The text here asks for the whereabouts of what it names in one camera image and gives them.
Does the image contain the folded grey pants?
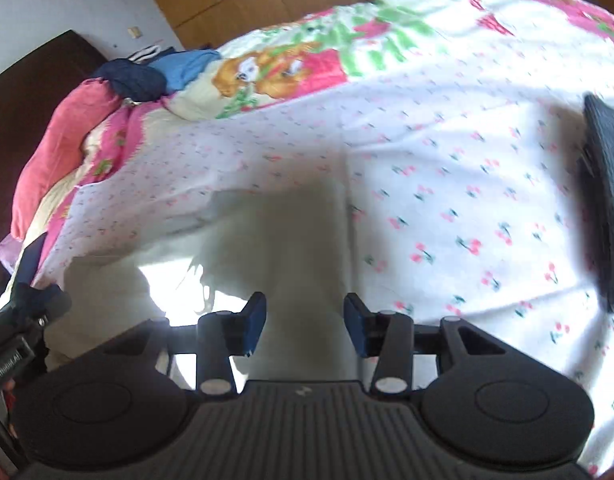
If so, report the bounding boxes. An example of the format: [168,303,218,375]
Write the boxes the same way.
[577,92,614,316]

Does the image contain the cherry print bed quilt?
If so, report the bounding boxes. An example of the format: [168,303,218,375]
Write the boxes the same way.
[0,0,614,480]

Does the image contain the pale green pants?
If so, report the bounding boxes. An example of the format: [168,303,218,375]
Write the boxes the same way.
[47,180,373,393]

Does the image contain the blue cloth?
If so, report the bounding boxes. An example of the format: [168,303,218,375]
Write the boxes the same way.
[149,49,222,96]

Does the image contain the black white striped cloth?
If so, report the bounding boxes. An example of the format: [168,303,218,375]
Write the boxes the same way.
[127,45,177,64]

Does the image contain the dark navy cloth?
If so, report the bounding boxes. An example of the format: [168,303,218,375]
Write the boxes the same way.
[94,59,169,103]

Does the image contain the pink pillow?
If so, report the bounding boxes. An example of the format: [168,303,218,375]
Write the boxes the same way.
[9,77,125,241]

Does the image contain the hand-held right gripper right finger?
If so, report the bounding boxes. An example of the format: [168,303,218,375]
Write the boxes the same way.
[343,292,520,395]

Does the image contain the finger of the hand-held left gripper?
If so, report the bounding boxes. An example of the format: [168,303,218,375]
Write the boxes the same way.
[14,282,72,324]

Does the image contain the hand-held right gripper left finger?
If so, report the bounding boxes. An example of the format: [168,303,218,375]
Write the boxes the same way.
[104,291,268,395]

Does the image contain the dark wooden headboard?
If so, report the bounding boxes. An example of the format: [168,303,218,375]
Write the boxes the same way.
[0,30,110,311]

